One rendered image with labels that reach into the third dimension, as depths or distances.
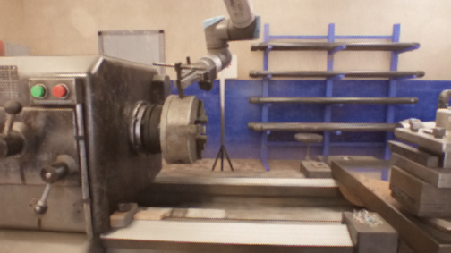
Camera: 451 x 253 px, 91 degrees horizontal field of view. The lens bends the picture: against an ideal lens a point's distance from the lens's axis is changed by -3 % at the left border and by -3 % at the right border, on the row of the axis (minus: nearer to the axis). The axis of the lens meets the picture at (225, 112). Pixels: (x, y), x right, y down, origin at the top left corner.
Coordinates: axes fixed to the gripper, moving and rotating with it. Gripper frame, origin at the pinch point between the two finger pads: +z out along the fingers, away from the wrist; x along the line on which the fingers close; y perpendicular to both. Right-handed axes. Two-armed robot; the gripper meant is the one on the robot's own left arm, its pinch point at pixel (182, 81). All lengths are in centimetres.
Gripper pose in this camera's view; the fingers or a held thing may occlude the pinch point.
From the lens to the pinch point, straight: 80.1
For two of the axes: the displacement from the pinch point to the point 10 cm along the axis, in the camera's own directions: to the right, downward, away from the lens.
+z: -4.1, 4.4, -8.0
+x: 9.1, 1.7, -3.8
